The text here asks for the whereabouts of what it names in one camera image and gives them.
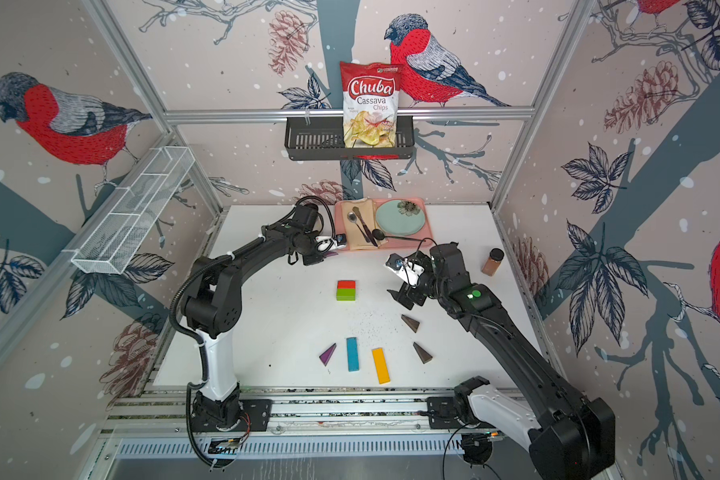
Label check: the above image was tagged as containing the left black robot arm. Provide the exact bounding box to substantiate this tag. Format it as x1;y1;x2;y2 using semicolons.
168;195;343;408

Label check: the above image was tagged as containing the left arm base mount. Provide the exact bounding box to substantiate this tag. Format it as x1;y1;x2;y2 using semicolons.
189;392;273;433

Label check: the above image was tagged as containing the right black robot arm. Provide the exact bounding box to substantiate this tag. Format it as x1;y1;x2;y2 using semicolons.
385;242;616;479

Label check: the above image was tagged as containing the black long spoon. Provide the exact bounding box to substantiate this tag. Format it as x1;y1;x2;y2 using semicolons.
372;229;420;242

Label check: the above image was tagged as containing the brown spice bottle black cap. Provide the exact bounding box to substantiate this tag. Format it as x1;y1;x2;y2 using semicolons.
481;248;505;276

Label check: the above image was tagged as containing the beige cloth napkin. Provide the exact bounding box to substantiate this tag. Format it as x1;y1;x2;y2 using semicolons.
337;199;380;250

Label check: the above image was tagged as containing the pink plastic tray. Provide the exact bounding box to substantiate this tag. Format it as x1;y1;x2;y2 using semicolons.
334;198;432;251

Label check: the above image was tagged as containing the brown triangle block lower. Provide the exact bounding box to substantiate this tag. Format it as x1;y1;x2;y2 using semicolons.
413;342;433;364

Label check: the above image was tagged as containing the brown triangle block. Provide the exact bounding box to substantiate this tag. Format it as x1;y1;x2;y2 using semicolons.
413;342;433;364
401;314;420;333

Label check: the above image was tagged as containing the green rectangular block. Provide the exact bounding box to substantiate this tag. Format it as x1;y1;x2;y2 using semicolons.
335;288;356;301

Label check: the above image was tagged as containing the teal long block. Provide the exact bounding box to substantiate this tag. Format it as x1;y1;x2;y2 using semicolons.
346;337;360;372

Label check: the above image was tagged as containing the mint green flower plate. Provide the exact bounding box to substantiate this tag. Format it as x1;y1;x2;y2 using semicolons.
375;200;427;236

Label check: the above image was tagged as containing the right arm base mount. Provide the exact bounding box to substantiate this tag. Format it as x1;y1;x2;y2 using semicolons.
424;395;479;430

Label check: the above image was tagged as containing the Chuba cassava chips bag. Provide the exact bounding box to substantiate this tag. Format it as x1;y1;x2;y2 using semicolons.
340;62;402;146

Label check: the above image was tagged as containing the black wire wall basket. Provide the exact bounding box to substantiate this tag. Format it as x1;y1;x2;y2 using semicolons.
284;116;415;161

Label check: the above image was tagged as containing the white wire wall basket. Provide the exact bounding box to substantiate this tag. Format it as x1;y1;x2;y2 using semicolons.
71;146;195;274

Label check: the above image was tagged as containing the silver teaspoon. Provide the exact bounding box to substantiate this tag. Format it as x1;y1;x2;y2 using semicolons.
347;212;370;243

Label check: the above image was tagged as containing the brown triangle block upper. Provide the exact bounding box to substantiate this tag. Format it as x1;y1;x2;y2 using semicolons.
401;314;420;333

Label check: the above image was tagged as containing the iridescent butter knife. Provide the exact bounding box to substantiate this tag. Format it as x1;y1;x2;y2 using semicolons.
352;207;378;247

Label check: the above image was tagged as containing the yellow long block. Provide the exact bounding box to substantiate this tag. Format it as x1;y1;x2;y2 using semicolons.
372;348;391;385

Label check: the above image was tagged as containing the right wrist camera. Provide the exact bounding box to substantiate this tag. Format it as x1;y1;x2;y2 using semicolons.
385;253;425;287

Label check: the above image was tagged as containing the red rectangular block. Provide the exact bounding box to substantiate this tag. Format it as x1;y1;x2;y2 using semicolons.
337;280;356;290

